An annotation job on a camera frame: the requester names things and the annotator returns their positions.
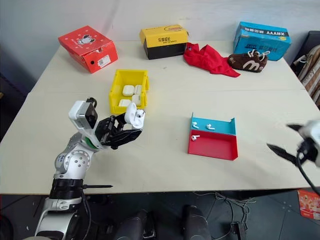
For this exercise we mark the striped beige fabric pile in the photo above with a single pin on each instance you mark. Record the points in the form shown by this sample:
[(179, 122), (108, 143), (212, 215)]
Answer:
[(311, 72)]

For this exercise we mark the blue open tray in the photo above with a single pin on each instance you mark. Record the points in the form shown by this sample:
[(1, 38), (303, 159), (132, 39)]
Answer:
[(217, 126)]

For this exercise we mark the white earbud case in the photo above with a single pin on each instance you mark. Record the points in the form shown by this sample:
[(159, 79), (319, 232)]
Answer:
[(138, 89), (124, 103), (137, 98), (132, 117), (127, 90)]

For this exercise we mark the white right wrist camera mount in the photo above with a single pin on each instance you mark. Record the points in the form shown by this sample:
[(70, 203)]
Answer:
[(312, 131)]

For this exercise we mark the red cloth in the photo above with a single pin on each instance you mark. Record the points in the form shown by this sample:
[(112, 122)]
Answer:
[(210, 58)]

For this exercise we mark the yellow and black shoe box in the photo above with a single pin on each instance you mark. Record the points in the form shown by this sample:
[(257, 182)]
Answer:
[(162, 40)]

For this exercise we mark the closed white earbud case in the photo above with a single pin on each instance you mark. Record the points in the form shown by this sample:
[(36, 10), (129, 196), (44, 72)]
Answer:
[(127, 90), (138, 89), (124, 103), (137, 98)]

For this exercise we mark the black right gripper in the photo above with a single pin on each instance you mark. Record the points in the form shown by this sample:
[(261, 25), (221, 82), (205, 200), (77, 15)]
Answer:
[(307, 148)]

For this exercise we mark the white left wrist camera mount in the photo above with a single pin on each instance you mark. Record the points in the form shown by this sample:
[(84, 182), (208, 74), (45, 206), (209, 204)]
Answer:
[(81, 116)]

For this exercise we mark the red shoe box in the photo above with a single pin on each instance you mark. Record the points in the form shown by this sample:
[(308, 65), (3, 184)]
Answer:
[(85, 46)]

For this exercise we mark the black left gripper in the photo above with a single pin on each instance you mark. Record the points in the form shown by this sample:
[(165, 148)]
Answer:
[(106, 133)]

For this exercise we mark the yellow plastic bin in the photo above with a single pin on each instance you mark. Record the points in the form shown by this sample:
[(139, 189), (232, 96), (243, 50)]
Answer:
[(117, 82)]

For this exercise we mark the orange printed carton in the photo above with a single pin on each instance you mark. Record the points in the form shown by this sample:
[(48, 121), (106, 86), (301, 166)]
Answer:
[(308, 203)]

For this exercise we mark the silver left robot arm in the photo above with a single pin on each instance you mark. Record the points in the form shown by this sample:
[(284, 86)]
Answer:
[(77, 160)]

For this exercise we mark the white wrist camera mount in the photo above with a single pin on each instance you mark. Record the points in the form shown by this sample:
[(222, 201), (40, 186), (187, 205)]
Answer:
[(312, 131), (81, 116)]

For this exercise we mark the brown plush shoe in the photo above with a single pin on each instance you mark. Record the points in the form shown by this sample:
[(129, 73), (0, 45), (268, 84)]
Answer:
[(247, 63)]

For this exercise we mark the white earbud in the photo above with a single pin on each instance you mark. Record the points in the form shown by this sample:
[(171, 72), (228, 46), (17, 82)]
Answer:
[(210, 127), (194, 124), (140, 114), (194, 137)]

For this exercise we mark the black power adapter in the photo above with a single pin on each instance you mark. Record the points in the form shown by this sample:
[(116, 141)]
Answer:
[(238, 228)]

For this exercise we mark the blue shoe box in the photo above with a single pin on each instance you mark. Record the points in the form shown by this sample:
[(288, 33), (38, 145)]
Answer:
[(262, 37)]

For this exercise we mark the red open tray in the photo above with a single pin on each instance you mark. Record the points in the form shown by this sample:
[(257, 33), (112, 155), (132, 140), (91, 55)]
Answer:
[(215, 147)]

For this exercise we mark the dark rounded shape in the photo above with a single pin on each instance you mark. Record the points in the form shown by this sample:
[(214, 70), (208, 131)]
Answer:
[(138, 226), (197, 222)]

